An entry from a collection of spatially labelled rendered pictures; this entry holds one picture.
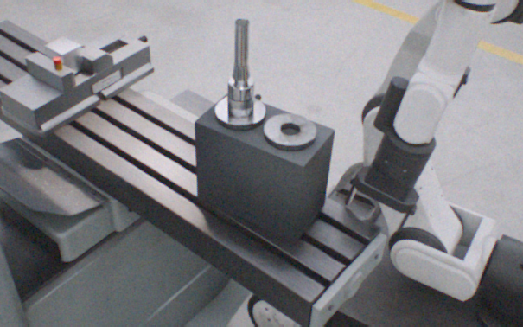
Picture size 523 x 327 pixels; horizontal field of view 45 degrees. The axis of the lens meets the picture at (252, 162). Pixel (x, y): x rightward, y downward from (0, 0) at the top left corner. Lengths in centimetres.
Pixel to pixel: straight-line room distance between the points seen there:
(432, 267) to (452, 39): 67
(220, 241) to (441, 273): 57
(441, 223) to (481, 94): 195
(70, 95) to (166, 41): 219
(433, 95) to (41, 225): 84
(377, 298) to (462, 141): 160
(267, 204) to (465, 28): 45
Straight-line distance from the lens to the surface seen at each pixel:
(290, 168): 105
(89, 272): 147
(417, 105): 102
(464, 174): 289
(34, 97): 145
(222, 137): 110
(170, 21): 382
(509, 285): 152
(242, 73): 107
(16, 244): 150
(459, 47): 99
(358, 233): 120
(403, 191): 116
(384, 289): 161
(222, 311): 198
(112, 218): 141
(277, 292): 113
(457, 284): 152
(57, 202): 135
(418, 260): 151
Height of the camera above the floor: 180
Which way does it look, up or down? 41 degrees down
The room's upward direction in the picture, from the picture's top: 2 degrees clockwise
